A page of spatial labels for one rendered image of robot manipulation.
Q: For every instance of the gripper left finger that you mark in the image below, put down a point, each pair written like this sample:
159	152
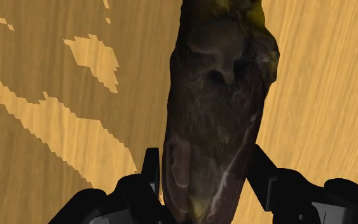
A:
136	192

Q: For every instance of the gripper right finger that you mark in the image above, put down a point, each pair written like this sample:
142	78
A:
287	189

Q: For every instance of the dark brown bearded figure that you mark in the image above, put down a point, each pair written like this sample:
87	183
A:
219	114

